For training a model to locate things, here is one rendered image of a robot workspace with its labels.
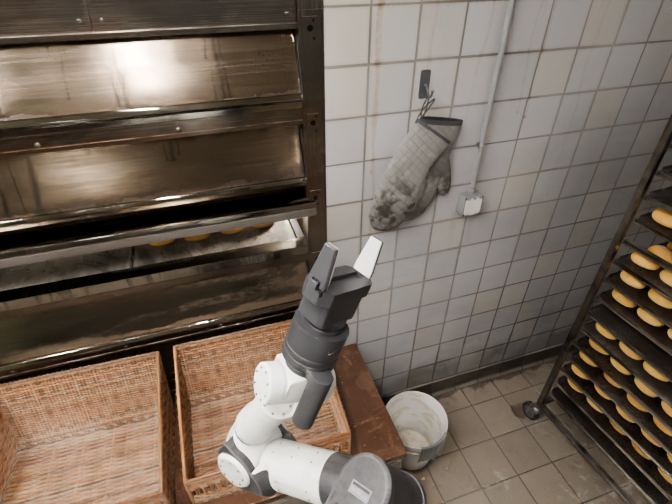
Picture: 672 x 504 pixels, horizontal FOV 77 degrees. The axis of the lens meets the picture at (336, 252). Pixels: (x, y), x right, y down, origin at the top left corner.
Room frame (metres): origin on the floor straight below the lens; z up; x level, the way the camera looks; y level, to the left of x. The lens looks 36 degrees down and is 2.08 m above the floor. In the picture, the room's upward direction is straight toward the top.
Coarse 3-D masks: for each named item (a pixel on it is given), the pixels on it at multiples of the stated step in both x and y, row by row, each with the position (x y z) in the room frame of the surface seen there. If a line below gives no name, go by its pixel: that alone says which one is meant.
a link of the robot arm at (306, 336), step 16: (336, 272) 0.49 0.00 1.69; (352, 272) 0.50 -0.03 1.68; (304, 288) 0.43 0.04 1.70; (336, 288) 0.44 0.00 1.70; (352, 288) 0.45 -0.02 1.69; (368, 288) 0.48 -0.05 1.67; (304, 304) 0.44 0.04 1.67; (320, 304) 0.42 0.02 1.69; (336, 304) 0.42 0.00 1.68; (352, 304) 0.46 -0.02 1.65; (304, 320) 0.44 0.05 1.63; (320, 320) 0.42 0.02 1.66; (336, 320) 0.43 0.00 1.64; (288, 336) 0.44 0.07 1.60; (304, 336) 0.42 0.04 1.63; (320, 336) 0.42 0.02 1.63; (336, 336) 0.43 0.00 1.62; (304, 352) 0.41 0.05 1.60; (320, 352) 0.41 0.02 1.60; (336, 352) 0.41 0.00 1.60
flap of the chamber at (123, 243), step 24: (288, 192) 1.30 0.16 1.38; (144, 216) 1.13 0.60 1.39; (168, 216) 1.12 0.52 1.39; (192, 216) 1.11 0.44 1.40; (264, 216) 1.09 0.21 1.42; (288, 216) 1.11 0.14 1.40; (0, 240) 1.00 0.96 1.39; (24, 240) 0.99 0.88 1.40; (48, 240) 0.98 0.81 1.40; (120, 240) 0.96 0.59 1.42; (144, 240) 0.98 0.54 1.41; (0, 264) 0.87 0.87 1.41; (24, 264) 0.88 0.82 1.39
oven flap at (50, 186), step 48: (144, 144) 1.16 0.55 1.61; (192, 144) 1.20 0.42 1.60; (240, 144) 1.23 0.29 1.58; (288, 144) 1.27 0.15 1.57; (0, 192) 1.01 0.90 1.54; (48, 192) 1.04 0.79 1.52; (96, 192) 1.07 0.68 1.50; (144, 192) 1.11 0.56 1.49; (192, 192) 1.14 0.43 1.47; (240, 192) 1.16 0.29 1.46
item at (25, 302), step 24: (288, 240) 1.30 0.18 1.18; (168, 264) 1.16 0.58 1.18; (192, 264) 1.16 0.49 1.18; (216, 264) 1.17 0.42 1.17; (240, 264) 1.20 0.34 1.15; (24, 288) 1.03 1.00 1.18; (48, 288) 1.03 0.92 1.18; (72, 288) 1.03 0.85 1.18; (96, 288) 1.05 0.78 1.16; (120, 288) 1.07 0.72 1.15
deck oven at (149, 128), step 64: (320, 0) 1.30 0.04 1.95; (320, 64) 1.30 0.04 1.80; (64, 128) 1.07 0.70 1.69; (128, 128) 1.13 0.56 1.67; (192, 128) 1.18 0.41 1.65; (256, 128) 1.23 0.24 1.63; (320, 128) 1.29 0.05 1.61; (256, 192) 1.22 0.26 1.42; (320, 192) 1.29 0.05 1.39; (256, 320) 1.21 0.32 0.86
